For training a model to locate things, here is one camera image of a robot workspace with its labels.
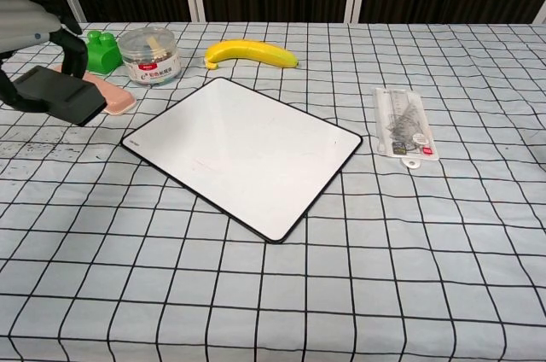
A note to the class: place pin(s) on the white board with black rim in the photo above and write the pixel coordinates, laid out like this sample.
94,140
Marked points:
256,144

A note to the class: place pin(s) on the white black checked tablecloth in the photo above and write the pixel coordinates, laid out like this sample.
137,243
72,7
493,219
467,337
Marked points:
384,251

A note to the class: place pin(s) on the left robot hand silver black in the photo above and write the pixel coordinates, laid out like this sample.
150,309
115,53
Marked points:
21,25

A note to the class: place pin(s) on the clear jar of clips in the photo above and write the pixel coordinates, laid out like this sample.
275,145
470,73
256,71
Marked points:
149,63

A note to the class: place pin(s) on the yellow banana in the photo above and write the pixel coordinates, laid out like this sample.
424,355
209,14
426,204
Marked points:
251,52

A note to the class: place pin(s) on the dark grey board eraser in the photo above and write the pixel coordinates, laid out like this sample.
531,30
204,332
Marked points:
55,95

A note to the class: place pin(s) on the green toy block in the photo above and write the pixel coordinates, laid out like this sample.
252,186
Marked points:
102,56

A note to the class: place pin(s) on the clear packaged ruler set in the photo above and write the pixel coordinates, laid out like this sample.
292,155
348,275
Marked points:
403,123

